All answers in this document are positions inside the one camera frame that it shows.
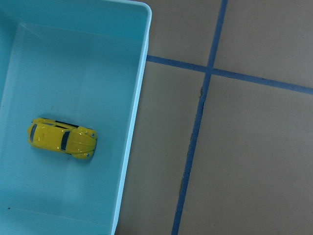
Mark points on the yellow beetle toy car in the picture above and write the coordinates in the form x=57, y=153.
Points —
x=54, y=135

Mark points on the turquoise plastic bin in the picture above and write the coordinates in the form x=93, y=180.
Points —
x=80, y=62

